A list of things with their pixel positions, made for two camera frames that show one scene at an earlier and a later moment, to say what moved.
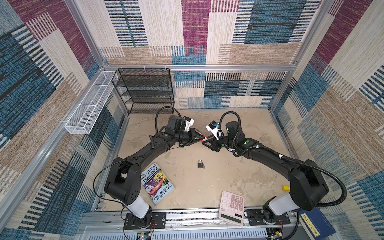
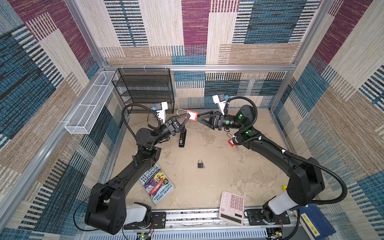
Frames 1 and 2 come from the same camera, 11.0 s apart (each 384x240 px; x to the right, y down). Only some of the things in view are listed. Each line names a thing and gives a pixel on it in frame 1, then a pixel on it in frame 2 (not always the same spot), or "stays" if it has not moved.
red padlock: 205,138 -> 194,115
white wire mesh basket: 91,105 stays
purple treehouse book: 157,183 stays
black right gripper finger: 211,138 -> 206,113
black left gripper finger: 199,141 -> 185,121
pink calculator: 231,208 stays
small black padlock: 200,165 stays
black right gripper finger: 208,146 -> 206,123
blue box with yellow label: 316,224 stays
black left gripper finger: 198,132 -> 181,116
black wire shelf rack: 145,90 stays
